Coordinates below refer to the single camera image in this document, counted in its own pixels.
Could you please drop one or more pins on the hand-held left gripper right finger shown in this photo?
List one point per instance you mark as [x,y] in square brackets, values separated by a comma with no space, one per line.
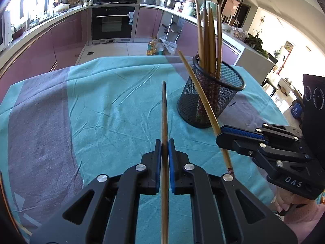
[172,167]

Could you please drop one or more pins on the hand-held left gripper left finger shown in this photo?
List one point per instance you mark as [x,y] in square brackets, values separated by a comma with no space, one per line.
[158,167]

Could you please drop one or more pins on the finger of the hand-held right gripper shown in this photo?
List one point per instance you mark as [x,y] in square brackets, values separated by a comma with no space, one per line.
[274,155]
[243,132]

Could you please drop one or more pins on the black mesh utensil holder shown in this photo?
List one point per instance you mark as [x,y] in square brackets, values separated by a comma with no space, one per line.
[189,106]

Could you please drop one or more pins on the person's right forearm pink sleeve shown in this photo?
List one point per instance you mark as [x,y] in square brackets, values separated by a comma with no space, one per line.
[307,221]

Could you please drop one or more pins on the person's right hand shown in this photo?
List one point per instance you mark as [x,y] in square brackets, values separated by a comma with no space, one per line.
[281,202]

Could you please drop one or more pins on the black chair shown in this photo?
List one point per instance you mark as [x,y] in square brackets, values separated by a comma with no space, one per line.
[269,86]

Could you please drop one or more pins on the teal and grey tablecloth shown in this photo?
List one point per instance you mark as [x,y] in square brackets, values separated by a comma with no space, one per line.
[101,106]

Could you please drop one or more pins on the bunch of leafy greens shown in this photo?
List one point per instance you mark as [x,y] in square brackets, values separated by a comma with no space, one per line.
[256,44]

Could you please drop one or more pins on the yellow cooking oil bottle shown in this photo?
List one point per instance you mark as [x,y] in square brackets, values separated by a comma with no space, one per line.
[151,47]

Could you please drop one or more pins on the steel stock pot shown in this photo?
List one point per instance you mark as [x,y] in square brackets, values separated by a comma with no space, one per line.
[171,2]

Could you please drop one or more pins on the black built-in oven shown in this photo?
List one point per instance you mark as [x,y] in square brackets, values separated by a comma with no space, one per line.
[111,22]

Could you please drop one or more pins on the dark object with brown edge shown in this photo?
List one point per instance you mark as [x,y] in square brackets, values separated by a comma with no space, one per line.
[5,213]

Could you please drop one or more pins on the steel kettle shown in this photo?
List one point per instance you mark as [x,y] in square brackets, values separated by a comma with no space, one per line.
[88,2]

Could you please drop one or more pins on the white serving dish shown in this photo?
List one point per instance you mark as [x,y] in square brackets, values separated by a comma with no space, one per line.
[61,8]

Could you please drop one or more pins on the pink wall painting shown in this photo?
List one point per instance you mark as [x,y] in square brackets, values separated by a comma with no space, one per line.
[231,6]

